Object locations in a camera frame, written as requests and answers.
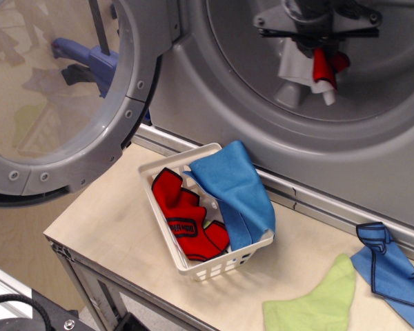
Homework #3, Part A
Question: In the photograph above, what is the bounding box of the small red cloth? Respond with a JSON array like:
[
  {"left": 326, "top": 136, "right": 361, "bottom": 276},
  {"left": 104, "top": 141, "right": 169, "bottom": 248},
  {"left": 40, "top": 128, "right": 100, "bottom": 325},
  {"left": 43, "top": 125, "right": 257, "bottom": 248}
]
[{"left": 313, "top": 48, "right": 351, "bottom": 90}]

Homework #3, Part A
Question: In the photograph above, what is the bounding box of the white plastic laundry basket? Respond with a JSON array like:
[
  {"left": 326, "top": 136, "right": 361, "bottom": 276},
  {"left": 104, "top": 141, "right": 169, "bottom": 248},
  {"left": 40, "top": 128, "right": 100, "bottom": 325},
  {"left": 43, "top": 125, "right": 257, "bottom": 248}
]
[{"left": 138, "top": 143, "right": 275, "bottom": 281}]

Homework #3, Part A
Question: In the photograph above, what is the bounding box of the grey cloth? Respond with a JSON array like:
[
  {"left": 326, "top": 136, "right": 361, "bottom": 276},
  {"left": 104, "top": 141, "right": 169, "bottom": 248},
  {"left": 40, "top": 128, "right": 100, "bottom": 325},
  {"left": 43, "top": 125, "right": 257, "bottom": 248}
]
[{"left": 278, "top": 38, "right": 336, "bottom": 106}]

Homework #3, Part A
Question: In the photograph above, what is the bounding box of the red shirt with black trim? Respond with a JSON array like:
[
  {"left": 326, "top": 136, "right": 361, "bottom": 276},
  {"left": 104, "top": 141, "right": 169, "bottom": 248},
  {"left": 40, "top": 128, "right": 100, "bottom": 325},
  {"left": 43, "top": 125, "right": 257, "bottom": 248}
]
[{"left": 151, "top": 168, "right": 230, "bottom": 262}]

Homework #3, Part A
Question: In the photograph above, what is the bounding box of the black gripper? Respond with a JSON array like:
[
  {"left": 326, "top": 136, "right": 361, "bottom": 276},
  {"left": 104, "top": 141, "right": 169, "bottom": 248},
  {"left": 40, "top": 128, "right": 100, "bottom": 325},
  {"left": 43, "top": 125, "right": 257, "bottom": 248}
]
[{"left": 253, "top": 1, "right": 382, "bottom": 57}]

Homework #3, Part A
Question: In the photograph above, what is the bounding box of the grey toy washing machine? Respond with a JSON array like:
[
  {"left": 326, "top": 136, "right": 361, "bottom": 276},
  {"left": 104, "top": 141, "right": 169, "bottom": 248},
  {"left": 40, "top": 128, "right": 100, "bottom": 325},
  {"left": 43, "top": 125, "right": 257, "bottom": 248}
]
[{"left": 150, "top": 1, "right": 414, "bottom": 228}]

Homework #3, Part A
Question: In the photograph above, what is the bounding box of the light green cloth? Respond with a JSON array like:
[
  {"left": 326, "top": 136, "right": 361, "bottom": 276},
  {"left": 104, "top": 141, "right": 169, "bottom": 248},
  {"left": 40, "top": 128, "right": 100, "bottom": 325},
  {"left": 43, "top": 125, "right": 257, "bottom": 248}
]
[{"left": 262, "top": 254, "right": 356, "bottom": 330}]

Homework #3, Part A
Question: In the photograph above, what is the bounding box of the blue shirt with black outline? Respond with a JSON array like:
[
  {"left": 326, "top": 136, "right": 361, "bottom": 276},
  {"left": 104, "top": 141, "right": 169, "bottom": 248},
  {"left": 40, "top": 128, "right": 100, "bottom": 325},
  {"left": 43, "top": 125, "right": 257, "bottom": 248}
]
[{"left": 351, "top": 222, "right": 414, "bottom": 328}]

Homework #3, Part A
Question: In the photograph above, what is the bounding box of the plain blue cloth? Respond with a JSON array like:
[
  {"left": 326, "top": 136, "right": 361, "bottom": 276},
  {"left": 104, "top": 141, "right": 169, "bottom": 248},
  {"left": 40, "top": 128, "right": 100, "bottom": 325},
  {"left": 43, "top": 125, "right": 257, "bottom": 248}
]
[{"left": 184, "top": 141, "right": 276, "bottom": 250}]

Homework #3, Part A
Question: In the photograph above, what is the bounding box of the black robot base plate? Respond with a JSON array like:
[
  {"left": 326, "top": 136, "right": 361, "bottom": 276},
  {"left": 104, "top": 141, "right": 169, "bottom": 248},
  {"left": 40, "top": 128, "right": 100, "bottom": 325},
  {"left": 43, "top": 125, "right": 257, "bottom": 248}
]
[{"left": 0, "top": 288, "right": 80, "bottom": 331}]

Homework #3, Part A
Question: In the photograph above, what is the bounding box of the aluminium table frame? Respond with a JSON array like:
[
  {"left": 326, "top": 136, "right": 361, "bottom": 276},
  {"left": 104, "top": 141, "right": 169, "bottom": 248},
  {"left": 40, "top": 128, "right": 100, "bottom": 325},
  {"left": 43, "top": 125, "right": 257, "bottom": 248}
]
[{"left": 0, "top": 123, "right": 414, "bottom": 331}]

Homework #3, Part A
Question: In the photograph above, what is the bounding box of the black braided cable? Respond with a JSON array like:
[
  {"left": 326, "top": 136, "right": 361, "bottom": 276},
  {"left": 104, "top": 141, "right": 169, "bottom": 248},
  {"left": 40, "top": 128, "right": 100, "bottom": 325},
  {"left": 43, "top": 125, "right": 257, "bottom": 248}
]
[{"left": 0, "top": 293, "right": 52, "bottom": 331}]

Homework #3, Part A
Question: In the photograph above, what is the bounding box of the grey round machine door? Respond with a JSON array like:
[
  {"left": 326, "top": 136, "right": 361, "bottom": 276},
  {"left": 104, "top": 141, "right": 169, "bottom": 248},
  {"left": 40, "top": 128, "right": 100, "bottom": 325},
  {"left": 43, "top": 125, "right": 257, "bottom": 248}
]
[{"left": 0, "top": 1, "right": 180, "bottom": 208}]

